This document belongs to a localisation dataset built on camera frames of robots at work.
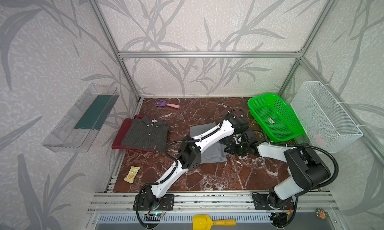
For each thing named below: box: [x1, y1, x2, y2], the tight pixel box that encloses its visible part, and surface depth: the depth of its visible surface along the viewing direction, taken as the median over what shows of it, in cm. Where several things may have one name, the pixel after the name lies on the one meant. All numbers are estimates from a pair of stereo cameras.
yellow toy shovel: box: [193, 214, 237, 230], surface depth 68 cm
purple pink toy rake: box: [154, 98, 180, 109], surface depth 118 cm
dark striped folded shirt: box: [121, 115, 170, 152], surface depth 95 cm
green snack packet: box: [124, 165, 141, 184], surface depth 84 cm
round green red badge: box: [315, 207, 328, 220], surface depth 72 cm
